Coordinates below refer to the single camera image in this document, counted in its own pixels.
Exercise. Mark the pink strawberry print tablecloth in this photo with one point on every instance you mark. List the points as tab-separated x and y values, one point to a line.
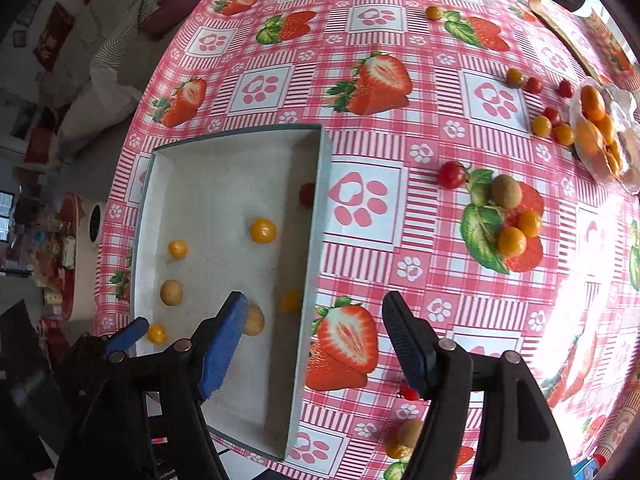
380	125

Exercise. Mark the round red side table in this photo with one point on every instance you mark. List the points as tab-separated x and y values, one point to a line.
62	250

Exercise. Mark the dark orange mandarin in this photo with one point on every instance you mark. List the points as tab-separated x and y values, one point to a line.
592	102

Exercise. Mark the red cherry tomato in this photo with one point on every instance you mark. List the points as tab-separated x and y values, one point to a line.
306	195
410	392
551	115
566	88
533	85
452	174

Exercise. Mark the striped grey cloth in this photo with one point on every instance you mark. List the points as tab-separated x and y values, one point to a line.
125	35

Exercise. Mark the white round appliance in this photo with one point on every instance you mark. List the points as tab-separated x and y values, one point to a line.
95	220

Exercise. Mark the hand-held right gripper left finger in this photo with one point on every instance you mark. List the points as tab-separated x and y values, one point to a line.
225	350

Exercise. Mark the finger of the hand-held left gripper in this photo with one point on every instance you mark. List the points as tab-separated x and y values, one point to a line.
125	337

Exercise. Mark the large orange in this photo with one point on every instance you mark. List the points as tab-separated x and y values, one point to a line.
607	127
589	137
612	157

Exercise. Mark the clear glass bowl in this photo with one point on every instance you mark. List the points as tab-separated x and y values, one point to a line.
625	105

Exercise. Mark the curved wooden tray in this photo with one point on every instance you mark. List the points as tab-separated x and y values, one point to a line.
565	30

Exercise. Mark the yellow cherry tomato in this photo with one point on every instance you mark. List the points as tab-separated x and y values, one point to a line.
263	230
434	12
397	450
177	249
156	334
529	223
541	125
291	301
563	134
512	241

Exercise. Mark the grey shallow box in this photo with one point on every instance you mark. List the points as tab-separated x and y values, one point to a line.
210	185

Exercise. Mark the brown-green cherry tomato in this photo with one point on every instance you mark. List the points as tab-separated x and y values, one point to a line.
515	78

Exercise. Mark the maroon cushion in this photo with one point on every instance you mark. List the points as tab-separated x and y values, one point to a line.
185	0

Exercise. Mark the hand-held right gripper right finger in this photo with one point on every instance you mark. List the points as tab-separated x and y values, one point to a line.
407	350

